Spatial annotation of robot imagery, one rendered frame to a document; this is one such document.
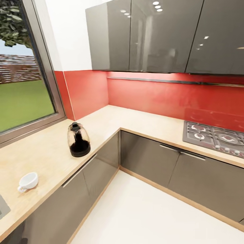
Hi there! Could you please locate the coffee cup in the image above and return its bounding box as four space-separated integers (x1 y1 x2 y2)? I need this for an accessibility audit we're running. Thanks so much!
18 172 38 192

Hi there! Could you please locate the electric kettle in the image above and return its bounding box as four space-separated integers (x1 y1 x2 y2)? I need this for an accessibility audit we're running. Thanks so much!
67 122 91 158

